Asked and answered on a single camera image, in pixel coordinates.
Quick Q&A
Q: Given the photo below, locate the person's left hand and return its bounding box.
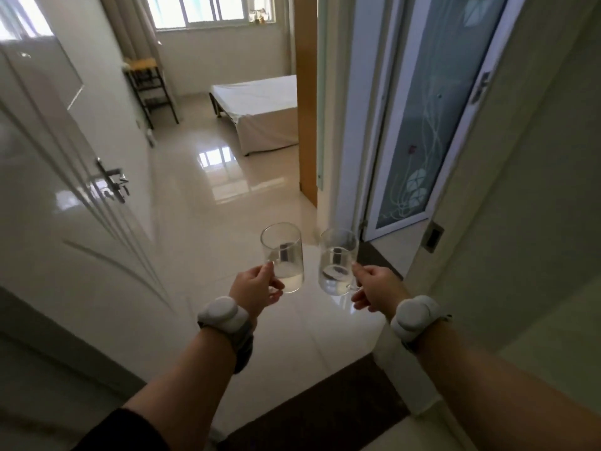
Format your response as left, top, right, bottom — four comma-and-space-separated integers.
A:
229, 261, 286, 329

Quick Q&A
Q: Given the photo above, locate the person's right hand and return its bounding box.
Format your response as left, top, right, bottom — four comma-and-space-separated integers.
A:
351, 263, 413, 323

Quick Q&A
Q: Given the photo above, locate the glass mug of water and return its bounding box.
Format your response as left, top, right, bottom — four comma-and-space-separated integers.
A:
318, 228, 361, 298
260, 222, 305, 294

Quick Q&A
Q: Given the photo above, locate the white sheet bed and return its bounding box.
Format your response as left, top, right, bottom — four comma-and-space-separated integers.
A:
209, 74, 301, 157

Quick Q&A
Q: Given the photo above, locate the person's right forearm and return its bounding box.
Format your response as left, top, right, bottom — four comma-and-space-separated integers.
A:
415, 321, 601, 451

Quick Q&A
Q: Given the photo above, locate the person's left forearm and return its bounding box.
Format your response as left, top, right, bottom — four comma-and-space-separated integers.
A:
123, 328, 237, 451

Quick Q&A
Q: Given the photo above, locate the white wrist tracker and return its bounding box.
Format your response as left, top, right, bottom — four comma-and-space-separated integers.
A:
389, 294, 453, 355
197, 295, 254, 375

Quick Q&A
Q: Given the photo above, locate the metal strike plate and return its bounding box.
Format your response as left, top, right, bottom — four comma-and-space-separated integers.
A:
420, 221, 446, 254

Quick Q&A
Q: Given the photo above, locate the frosted glass floral door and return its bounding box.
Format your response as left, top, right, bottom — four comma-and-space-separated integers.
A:
362, 0, 529, 244

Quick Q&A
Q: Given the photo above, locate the wooden wardrobe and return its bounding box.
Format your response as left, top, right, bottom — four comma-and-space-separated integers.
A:
294, 0, 319, 208

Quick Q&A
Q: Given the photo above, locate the black sleeve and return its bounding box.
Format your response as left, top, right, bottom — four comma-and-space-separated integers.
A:
73, 407, 170, 451

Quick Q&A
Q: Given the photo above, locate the dark metal shelf rack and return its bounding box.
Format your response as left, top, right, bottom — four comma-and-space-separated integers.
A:
122, 58, 181, 130

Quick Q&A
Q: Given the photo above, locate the beige curtain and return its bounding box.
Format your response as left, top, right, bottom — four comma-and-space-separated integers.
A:
98, 0, 163, 67

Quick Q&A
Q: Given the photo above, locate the metal door handle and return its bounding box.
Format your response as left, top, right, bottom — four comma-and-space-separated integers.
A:
95, 157, 130, 204

